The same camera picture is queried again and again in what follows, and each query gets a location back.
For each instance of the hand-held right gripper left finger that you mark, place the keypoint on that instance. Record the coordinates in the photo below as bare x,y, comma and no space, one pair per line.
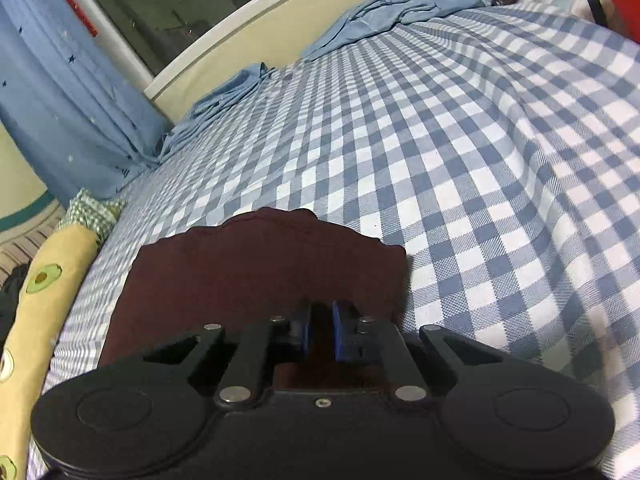
302,331

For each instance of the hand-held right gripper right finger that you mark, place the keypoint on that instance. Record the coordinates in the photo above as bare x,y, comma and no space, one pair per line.
343,331

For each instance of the maroon printed sweatshirt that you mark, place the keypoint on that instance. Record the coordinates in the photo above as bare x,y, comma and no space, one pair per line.
260,270

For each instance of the blue checked bed sheet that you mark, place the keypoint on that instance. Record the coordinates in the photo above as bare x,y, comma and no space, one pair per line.
450,170

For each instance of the green checked pillow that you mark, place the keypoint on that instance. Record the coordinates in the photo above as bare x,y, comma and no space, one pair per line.
92,212

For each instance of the avocado print yellow pillow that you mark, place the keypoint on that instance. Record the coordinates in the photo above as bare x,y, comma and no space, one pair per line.
35,310

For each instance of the navy blue garment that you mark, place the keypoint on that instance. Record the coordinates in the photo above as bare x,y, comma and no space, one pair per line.
11,292

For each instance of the striped teal-edged headboard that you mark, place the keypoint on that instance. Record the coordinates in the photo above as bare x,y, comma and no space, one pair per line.
22,230

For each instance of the white-framed window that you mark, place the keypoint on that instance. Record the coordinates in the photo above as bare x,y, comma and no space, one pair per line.
190,20

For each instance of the blue star curtain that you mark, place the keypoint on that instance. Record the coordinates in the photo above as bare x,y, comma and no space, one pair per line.
65,90
400,5

